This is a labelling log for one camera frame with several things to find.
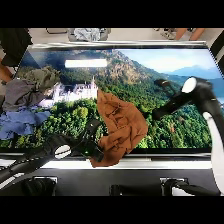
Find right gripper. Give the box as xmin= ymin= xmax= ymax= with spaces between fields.
xmin=151 ymin=99 xmax=178 ymax=121

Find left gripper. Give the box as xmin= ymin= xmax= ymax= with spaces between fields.
xmin=79 ymin=138 xmax=105 ymax=163

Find brown shirt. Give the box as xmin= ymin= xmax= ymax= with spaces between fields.
xmin=88 ymin=88 xmax=150 ymax=169

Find blue garment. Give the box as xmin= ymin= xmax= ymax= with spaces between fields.
xmin=0 ymin=107 xmax=52 ymax=141

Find person's legs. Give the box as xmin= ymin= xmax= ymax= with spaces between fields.
xmin=174 ymin=28 xmax=206 ymax=42

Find olive green garment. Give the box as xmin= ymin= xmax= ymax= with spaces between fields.
xmin=22 ymin=65 xmax=62 ymax=93

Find pale grey garment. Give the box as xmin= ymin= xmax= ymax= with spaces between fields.
xmin=67 ymin=28 xmax=112 ymax=43

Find person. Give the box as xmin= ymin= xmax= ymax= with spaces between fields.
xmin=0 ymin=28 xmax=34 ymax=85

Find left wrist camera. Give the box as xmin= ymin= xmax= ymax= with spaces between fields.
xmin=85 ymin=117 xmax=103 ymax=142

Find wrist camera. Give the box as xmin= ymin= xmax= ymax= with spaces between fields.
xmin=153 ymin=78 xmax=176 ymax=94
xmin=85 ymin=117 xmax=103 ymax=142

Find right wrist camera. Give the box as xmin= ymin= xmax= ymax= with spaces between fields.
xmin=153 ymin=78 xmax=176 ymax=94

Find silver frame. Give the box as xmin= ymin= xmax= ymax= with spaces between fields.
xmin=0 ymin=39 xmax=224 ymax=197

